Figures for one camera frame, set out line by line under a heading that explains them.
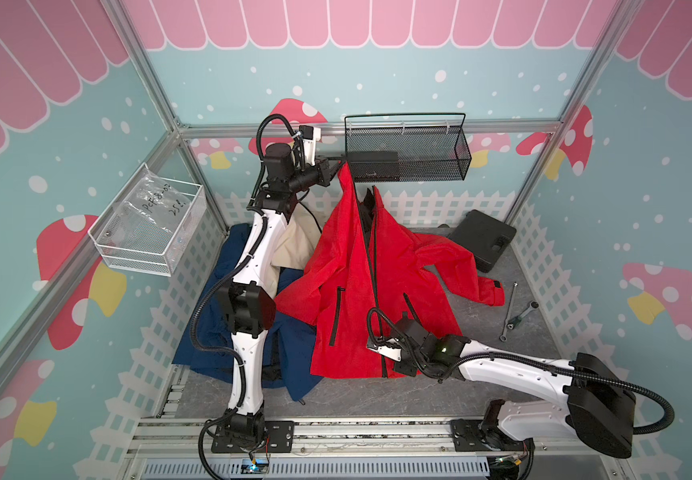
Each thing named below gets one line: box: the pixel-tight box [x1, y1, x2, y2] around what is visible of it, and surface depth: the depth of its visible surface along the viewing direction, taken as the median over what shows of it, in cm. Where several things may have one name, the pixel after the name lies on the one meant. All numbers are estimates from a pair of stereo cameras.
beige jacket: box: [267, 202, 322, 299], surface depth 99 cm
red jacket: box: [274, 163, 505, 379], surface depth 93 cm
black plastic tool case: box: [447, 209, 517, 273], surface depth 115 cm
